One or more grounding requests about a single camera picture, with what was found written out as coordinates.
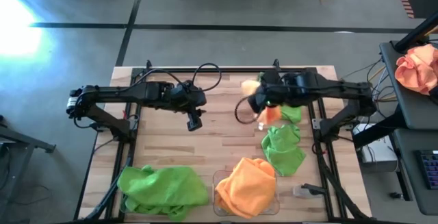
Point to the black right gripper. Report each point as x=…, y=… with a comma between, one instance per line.
x=261, y=97

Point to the white electronics box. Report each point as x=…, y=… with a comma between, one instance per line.
x=376, y=155

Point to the green microfiber towel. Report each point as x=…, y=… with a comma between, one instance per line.
x=164, y=186
x=292, y=114
x=171, y=215
x=282, y=148

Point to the black keyboard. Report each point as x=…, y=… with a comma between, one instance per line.
x=429, y=169

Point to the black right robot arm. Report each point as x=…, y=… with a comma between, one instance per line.
x=342, y=88

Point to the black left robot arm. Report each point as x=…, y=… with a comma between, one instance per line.
x=116, y=94

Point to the black monitor pole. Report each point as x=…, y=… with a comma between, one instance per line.
x=415, y=32

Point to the orange microfiber towel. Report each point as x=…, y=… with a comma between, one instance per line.
x=414, y=76
x=427, y=51
x=272, y=116
x=246, y=189

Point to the black metal rig frame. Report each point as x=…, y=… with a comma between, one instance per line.
x=222, y=70

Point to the grey desk frame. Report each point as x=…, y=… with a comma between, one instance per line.
x=27, y=143

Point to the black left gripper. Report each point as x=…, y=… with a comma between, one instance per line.
x=188, y=97

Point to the clear plastic basket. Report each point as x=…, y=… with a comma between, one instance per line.
x=274, y=207

